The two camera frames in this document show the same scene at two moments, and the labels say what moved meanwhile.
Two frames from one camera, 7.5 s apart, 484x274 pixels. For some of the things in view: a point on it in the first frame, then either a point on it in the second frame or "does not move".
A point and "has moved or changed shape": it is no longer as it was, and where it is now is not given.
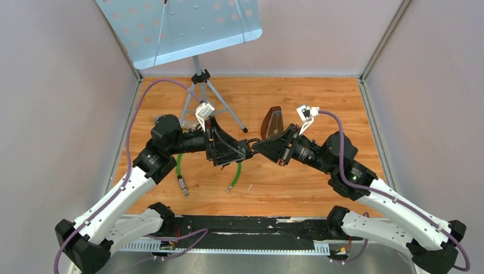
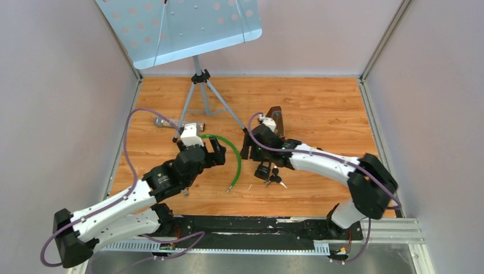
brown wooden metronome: x=272 y=124 does not move
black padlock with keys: x=243 y=150 has moved or changed shape
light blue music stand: x=157 y=32 does not move
